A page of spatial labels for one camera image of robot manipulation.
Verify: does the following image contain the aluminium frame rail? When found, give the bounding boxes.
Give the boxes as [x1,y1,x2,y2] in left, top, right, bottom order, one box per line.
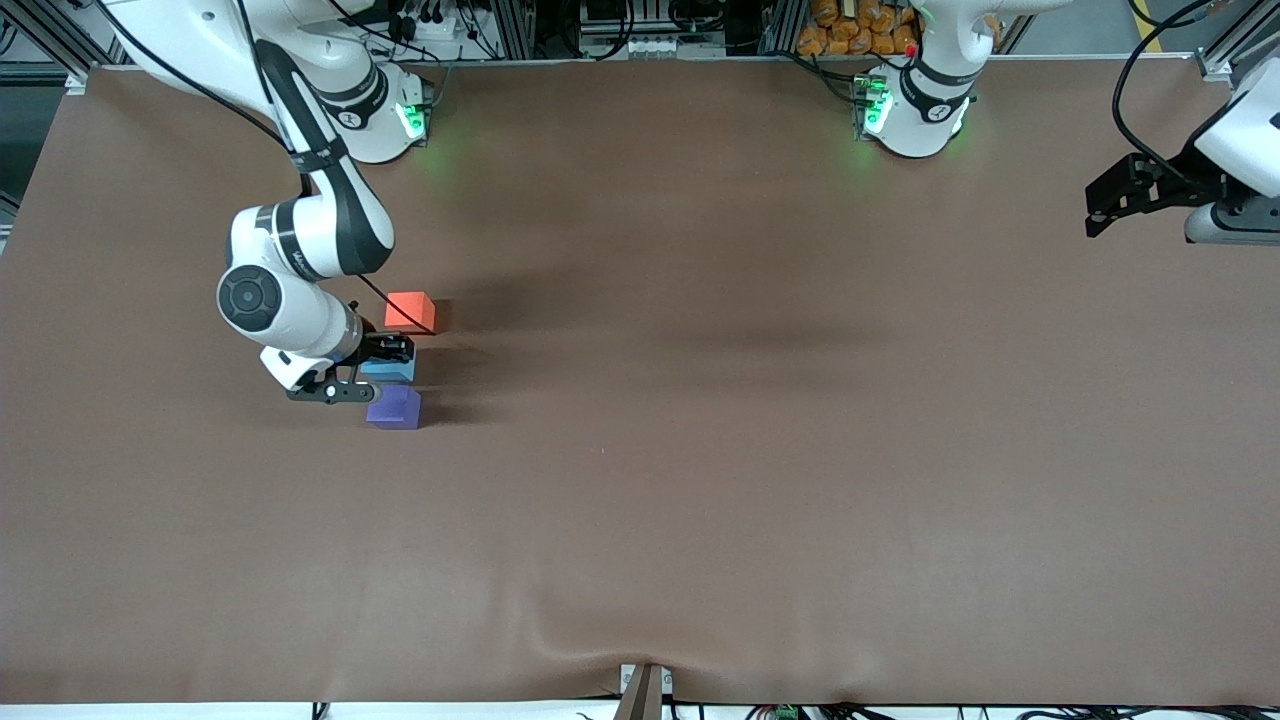
[0,0,131,81]
[1195,0,1280,83]

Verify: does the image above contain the large table cover mat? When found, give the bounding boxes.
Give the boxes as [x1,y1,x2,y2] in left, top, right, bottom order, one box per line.
[0,60,1280,706]

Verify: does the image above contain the orange foam block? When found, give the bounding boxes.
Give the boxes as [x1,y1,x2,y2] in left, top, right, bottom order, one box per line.
[384,291,438,337]

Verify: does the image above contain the bag of orange items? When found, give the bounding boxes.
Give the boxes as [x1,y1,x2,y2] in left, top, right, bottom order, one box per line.
[797,0,919,57]

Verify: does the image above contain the purple foam block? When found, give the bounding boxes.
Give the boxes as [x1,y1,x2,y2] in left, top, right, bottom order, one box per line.
[365,385,422,431]

